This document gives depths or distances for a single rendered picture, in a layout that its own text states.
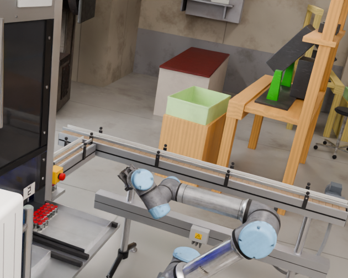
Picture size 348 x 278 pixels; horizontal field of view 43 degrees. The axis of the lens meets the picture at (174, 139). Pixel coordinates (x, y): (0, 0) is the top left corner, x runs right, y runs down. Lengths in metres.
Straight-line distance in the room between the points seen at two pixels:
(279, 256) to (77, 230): 1.36
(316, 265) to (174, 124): 2.17
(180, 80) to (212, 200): 4.85
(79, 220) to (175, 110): 2.47
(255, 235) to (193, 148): 3.03
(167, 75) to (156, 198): 4.94
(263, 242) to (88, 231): 0.93
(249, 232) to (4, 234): 0.79
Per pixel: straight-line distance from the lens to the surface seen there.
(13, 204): 1.04
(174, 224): 2.98
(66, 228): 2.15
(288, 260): 2.94
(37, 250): 1.99
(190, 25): 8.72
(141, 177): 1.56
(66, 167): 2.65
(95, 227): 2.16
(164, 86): 6.50
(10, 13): 1.78
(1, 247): 1.05
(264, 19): 8.53
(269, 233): 1.49
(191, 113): 4.39
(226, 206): 1.65
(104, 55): 7.64
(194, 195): 1.67
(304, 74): 4.85
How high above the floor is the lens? 2.07
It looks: 21 degrees down
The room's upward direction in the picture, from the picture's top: 9 degrees clockwise
